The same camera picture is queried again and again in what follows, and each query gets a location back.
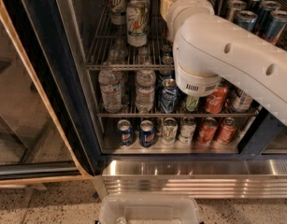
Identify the clear plastic bin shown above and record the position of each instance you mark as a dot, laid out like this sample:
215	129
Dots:
148	209

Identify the right water bottle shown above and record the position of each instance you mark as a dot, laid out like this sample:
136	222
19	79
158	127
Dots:
145	90

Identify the glass fridge door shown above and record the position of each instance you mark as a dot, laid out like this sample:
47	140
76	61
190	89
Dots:
46	127

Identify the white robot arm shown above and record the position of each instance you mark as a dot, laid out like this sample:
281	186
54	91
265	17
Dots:
208	48

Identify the left water bottle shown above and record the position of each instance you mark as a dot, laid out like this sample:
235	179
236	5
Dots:
111	88

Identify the left Coca-Cola can bottom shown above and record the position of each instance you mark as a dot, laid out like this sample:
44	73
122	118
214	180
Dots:
206	131

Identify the right Coca-Cola can bottom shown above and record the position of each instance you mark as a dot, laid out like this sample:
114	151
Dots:
226	131

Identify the pepsi can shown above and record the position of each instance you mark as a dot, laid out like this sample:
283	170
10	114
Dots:
146	133
125	133

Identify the top wire shelf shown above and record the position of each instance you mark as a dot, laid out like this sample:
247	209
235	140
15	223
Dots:
110	46

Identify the blue Pepsi can middle shelf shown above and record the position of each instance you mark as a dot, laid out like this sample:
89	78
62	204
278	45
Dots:
169	95

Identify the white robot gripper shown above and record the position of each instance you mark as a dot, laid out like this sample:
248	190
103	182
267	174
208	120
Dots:
175	12

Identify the back left 7up can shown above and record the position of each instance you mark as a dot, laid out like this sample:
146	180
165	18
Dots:
117	9

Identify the wire shelf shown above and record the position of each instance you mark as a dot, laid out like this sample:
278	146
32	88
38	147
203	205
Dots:
110	46
132	113

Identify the steel fridge base grille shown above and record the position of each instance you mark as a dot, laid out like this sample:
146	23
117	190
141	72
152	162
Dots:
197	179

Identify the left Pepsi can bottom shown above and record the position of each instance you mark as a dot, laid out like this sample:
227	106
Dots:
125	133

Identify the green soda can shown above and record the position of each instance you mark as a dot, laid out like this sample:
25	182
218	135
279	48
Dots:
191	103

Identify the right front Red Bull can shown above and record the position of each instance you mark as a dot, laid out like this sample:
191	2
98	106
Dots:
275	25

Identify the red Coca-Cola can middle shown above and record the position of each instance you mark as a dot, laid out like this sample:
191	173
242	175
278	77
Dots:
214	102

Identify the front white 7up can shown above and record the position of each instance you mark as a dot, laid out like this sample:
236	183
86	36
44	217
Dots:
137	24

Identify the middle wire shelf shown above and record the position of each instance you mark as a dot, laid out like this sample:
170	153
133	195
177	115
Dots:
132	113

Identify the white labelled bottle right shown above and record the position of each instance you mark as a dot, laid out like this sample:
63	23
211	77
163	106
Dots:
240	101

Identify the red bull can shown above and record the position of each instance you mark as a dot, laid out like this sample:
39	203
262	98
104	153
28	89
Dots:
264	9
233	7
245	19
275	25

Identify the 7up can bottom left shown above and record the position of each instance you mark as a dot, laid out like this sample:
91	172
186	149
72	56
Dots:
169	131

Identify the water bottle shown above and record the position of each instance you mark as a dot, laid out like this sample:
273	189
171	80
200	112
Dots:
111	88
145	90

